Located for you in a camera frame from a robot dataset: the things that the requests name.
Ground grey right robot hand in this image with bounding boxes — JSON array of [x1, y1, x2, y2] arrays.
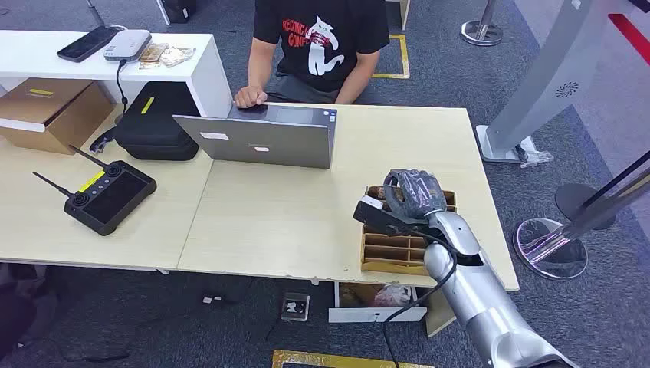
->
[[382, 169, 448, 220]]

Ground person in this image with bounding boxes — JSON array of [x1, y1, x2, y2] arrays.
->
[[234, 0, 391, 109]]

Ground person's right hand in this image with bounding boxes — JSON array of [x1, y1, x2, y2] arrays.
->
[[234, 85, 268, 109]]

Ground wooden compartment organizer box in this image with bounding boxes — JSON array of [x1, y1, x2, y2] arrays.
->
[[360, 185, 458, 277]]

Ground white open drawer box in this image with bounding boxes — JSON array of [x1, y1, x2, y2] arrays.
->
[[327, 281, 428, 324]]

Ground yellow floor tape square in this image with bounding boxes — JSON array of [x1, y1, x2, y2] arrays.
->
[[371, 34, 411, 81]]

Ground black stanchion base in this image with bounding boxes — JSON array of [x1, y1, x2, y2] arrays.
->
[[554, 183, 616, 232]]

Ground grey laptop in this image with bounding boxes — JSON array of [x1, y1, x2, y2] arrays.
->
[[172, 103, 338, 169]]

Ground floor power socket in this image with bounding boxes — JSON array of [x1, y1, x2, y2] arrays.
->
[[281, 292, 310, 323]]

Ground grey gate pillar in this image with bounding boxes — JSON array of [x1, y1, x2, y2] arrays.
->
[[474, 0, 621, 165]]

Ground yellow floor tape strip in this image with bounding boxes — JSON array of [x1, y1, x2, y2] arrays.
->
[[271, 349, 432, 368]]

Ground black zippered carrying case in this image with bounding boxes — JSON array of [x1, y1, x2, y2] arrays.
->
[[113, 80, 201, 162]]

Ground snack packets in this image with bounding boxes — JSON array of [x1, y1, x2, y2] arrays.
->
[[138, 42, 197, 71]]

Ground white shelf desk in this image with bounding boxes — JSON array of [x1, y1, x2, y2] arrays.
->
[[0, 29, 234, 120]]

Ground black remote controller with antennas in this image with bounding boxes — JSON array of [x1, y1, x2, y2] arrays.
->
[[32, 145, 158, 237]]

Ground white grey device box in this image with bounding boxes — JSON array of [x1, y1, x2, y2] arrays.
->
[[103, 28, 153, 63]]

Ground black smartphone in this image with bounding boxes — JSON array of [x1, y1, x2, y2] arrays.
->
[[56, 25, 120, 64]]

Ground brown cardboard box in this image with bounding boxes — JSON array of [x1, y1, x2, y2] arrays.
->
[[0, 77, 114, 156]]

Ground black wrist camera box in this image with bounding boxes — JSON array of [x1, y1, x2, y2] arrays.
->
[[353, 195, 428, 238]]

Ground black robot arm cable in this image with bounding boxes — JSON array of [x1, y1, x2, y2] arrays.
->
[[381, 230, 458, 368]]

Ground chrome stanchion post base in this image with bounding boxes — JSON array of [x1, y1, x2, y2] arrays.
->
[[460, 0, 504, 48]]

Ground black power cable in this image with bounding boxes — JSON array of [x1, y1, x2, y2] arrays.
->
[[89, 58, 129, 154]]

